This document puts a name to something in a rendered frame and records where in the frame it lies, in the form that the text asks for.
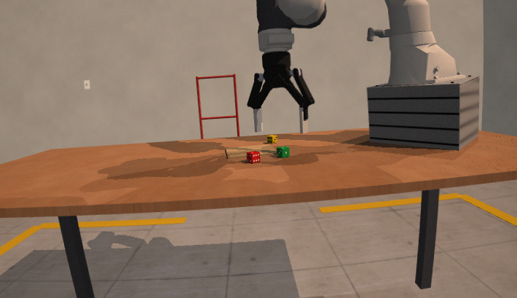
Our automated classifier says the yellow die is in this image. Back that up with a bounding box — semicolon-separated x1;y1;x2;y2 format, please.
267;135;277;144

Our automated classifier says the red die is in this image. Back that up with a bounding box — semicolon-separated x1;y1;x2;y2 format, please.
246;151;260;163

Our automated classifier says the green die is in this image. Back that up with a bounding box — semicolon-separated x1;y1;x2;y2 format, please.
277;146;290;158

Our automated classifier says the tan mat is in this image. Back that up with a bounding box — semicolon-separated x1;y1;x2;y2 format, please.
226;144;277;159

